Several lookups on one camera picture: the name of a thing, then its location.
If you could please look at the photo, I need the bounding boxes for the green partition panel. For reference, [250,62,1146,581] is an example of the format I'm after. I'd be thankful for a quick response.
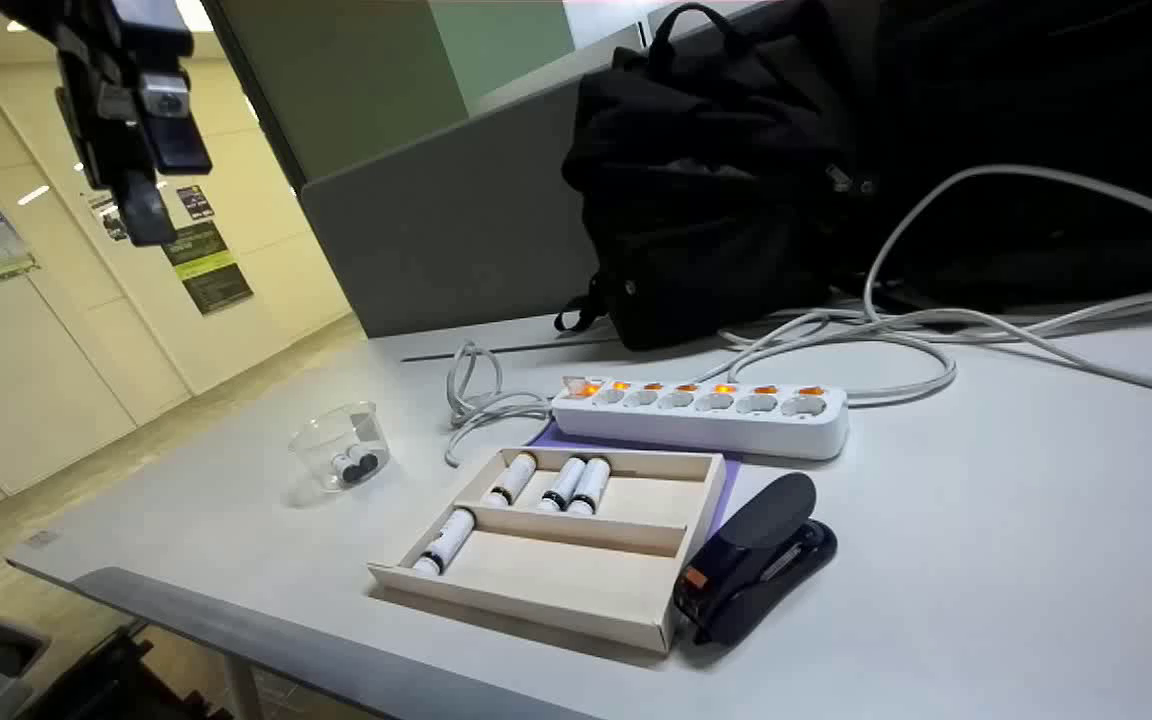
[207,0,582,192]

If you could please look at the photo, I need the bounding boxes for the clear plastic bowl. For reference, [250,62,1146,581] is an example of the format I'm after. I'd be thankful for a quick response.
[286,397,397,513]

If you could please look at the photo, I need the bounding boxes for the wooden compartment tray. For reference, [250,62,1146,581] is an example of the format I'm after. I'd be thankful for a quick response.
[368,438,728,657]

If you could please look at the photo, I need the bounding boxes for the thick white cable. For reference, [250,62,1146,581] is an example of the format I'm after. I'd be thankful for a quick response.
[699,161,1152,411]

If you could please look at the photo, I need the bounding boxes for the white-capped labelled vial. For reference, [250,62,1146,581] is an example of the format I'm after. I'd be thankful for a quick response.
[532,450,588,516]
[487,450,546,513]
[409,502,480,581]
[565,455,618,521]

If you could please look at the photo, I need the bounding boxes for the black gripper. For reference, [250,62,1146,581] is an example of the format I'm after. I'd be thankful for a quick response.
[0,0,218,252]

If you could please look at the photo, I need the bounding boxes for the grey coiled cable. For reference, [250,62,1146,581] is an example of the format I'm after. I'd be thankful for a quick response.
[401,337,608,473]

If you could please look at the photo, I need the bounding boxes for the black stapler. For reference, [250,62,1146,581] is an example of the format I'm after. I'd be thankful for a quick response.
[674,466,840,651]

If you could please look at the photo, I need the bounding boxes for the small black object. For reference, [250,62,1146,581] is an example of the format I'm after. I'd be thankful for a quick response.
[337,447,384,491]

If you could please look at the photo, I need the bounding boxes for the small grey wall photo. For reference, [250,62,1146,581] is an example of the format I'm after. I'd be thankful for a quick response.
[88,192,135,246]

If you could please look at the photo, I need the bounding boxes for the small dark wall photo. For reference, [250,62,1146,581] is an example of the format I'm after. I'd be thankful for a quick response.
[173,180,220,226]

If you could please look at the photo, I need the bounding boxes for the white power strip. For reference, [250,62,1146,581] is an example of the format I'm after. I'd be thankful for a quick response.
[549,372,854,462]

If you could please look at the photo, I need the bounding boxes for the black backpack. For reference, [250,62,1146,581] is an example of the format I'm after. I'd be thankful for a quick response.
[554,0,873,350]

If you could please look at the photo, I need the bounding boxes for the green black wall poster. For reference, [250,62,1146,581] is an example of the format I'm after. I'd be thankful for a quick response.
[158,216,257,320]

